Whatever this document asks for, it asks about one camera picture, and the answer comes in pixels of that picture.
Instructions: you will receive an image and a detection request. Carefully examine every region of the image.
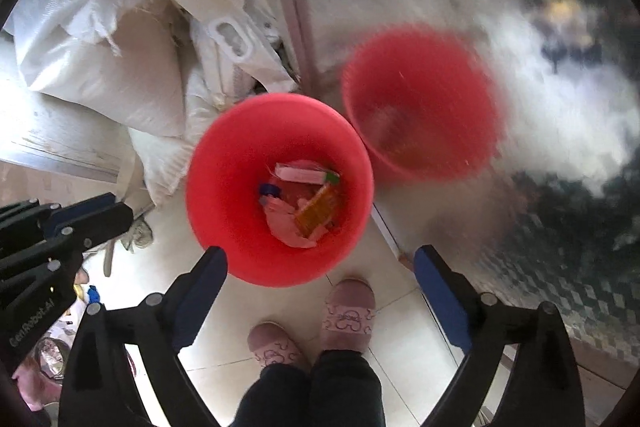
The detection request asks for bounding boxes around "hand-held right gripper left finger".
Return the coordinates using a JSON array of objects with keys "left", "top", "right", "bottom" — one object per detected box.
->
[{"left": 60, "top": 246, "right": 229, "bottom": 427}]

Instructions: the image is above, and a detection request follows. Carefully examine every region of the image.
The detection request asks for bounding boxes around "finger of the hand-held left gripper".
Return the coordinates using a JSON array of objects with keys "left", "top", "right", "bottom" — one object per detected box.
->
[
  {"left": 0, "top": 203, "right": 135, "bottom": 288},
  {"left": 0, "top": 193, "right": 117, "bottom": 238}
]

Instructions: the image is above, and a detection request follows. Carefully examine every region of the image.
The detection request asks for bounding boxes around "brown sauce packet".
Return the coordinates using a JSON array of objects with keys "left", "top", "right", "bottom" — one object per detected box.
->
[{"left": 295, "top": 184, "right": 336, "bottom": 233}]

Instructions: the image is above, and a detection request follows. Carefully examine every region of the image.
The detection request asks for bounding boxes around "pink plastic packet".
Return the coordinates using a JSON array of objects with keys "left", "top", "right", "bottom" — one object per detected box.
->
[{"left": 275, "top": 162, "right": 326, "bottom": 186}]

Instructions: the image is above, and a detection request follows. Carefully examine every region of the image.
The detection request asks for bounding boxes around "white sack with handle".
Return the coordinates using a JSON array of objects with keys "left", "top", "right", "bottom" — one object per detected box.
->
[{"left": 155, "top": 0, "right": 301, "bottom": 110}]

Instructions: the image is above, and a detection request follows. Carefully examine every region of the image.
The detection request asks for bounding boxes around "pink slipper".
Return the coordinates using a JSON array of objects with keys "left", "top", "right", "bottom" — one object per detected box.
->
[
  {"left": 320, "top": 278, "right": 377, "bottom": 354},
  {"left": 247, "top": 321, "right": 311, "bottom": 374}
]

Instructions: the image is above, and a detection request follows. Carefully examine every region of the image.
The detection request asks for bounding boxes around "white rubber glove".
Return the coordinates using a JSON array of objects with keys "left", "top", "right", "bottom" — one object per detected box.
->
[{"left": 264, "top": 199, "right": 331, "bottom": 249}]

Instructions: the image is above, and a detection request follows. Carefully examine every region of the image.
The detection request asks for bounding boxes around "small white woven sack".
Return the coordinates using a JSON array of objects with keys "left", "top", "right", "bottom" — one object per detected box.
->
[{"left": 127, "top": 127, "right": 201, "bottom": 208}]

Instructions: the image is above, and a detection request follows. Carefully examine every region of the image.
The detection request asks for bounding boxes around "red plastic bin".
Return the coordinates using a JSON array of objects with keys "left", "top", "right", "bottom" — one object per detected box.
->
[{"left": 185, "top": 93, "right": 375, "bottom": 289}]

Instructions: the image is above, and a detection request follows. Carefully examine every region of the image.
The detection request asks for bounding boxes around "large white woven sack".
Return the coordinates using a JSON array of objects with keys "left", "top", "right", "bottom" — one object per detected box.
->
[{"left": 12, "top": 0, "right": 188, "bottom": 138}]

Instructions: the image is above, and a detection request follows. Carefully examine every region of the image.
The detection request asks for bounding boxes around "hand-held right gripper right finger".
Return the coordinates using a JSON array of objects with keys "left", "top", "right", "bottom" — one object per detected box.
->
[{"left": 413, "top": 244, "right": 586, "bottom": 427}]

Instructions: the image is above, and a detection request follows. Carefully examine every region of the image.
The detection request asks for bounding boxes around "pink left slipper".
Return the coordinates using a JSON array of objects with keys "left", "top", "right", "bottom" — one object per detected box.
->
[{"left": 247, "top": 321, "right": 311, "bottom": 374}]

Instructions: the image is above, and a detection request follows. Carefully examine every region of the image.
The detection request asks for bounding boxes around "person's right leg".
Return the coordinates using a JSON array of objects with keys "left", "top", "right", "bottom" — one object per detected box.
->
[{"left": 310, "top": 349, "right": 386, "bottom": 427}]

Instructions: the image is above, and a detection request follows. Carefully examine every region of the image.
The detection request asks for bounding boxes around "pink right slipper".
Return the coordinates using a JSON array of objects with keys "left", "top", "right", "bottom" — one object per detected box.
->
[{"left": 320, "top": 278, "right": 377, "bottom": 354}]

